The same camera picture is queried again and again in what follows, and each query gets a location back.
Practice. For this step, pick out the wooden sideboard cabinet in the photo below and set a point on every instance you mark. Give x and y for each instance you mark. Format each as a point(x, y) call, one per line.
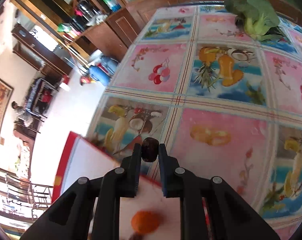
point(112, 37)

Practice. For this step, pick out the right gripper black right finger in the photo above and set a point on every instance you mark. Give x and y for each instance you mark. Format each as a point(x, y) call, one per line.
point(209, 208)

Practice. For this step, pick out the grey blue thermos flask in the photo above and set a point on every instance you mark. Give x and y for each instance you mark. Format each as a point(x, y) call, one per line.
point(109, 64)

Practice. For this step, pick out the green plastic bottle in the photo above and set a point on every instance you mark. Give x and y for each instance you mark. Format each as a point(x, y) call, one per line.
point(113, 5)

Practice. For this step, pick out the red white shallow box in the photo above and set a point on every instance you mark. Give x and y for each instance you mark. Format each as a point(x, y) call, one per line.
point(76, 163)

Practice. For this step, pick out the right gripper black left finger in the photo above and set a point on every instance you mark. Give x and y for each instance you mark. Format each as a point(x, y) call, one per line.
point(90, 208)

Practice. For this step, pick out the red broom dustpan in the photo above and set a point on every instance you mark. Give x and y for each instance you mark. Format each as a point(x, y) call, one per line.
point(86, 80)

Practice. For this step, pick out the green leafy bok choy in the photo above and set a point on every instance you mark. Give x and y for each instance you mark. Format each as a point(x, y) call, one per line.
point(257, 18)

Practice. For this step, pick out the black coffee maker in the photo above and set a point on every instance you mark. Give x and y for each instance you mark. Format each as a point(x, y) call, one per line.
point(87, 10)

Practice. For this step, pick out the colourful fruit print tablecloth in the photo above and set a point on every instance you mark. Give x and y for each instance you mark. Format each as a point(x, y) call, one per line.
point(222, 103)

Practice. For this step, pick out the large orange tangerine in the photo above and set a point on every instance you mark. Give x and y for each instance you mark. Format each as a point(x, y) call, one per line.
point(145, 222)

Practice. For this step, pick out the seated person in background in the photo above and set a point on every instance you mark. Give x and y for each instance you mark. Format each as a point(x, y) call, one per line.
point(22, 114)

